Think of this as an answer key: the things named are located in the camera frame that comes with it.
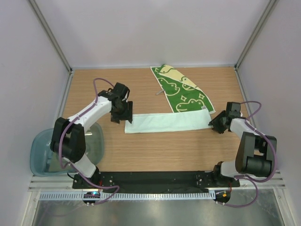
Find light mint green towel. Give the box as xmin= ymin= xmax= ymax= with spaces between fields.
xmin=124 ymin=109 xmax=211 ymax=134

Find white slotted cable duct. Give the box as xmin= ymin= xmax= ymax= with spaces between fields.
xmin=39 ymin=190 xmax=215 ymax=201

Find green frog pattern towel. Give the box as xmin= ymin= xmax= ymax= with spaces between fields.
xmin=150 ymin=64 xmax=215 ymax=114

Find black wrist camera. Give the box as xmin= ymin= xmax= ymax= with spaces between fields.
xmin=111 ymin=82 xmax=130 ymax=100
xmin=226 ymin=102 xmax=241 ymax=118

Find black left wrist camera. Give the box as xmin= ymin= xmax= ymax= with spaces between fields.
xmin=111 ymin=82 xmax=130 ymax=100

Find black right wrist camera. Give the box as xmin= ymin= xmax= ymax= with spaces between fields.
xmin=226 ymin=102 xmax=241 ymax=118

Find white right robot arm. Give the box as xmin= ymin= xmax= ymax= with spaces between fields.
xmin=208 ymin=110 xmax=277 ymax=186

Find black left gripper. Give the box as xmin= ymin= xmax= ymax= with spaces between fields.
xmin=111 ymin=100 xmax=132 ymax=124

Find clear blue plastic bin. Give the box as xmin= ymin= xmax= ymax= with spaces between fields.
xmin=30 ymin=123 xmax=105 ymax=177

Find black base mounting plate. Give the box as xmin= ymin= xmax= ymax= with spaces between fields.
xmin=72 ymin=170 xmax=240 ymax=193

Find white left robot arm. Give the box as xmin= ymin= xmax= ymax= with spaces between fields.
xmin=50 ymin=89 xmax=133 ymax=188

